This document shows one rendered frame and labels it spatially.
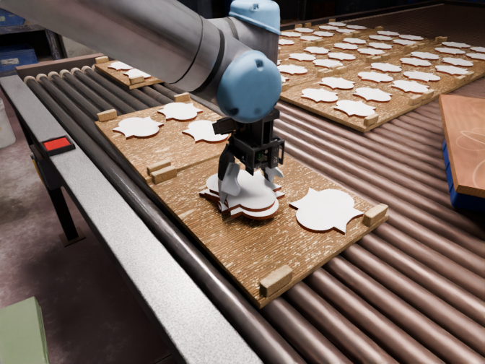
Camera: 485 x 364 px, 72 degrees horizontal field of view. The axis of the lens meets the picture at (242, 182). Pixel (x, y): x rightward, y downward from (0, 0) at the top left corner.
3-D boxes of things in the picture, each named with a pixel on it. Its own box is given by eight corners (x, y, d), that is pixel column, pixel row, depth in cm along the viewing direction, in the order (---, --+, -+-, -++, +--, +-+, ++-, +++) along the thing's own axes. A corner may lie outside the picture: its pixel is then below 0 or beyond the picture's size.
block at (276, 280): (265, 300, 52) (265, 288, 51) (258, 292, 54) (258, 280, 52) (292, 281, 55) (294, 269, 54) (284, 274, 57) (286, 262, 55)
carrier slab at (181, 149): (146, 185, 81) (146, 180, 80) (94, 126, 108) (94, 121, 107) (260, 144, 98) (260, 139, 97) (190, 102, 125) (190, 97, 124)
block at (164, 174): (154, 185, 78) (153, 175, 76) (151, 182, 79) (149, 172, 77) (177, 177, 81) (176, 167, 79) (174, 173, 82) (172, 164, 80)
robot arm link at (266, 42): (216, -1, 50) (264, -4, 54) (218, 73, 56) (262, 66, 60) (240, 6, 45) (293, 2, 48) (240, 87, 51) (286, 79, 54)
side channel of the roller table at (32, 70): (24, 90, 154) (16, 69, 149) (22, 87, 158) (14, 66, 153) (439, 9, 364) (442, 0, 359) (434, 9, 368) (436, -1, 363)
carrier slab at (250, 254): (260, 310, 53) (260, 303, 52) (148, 188, 79) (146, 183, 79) (387, 219, 70) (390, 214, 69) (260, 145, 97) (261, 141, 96)
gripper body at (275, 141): (250, 180, 60) (252, 116, 53) (225, 159, 65) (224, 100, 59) (283, 167, 63) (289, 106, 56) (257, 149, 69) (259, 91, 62)
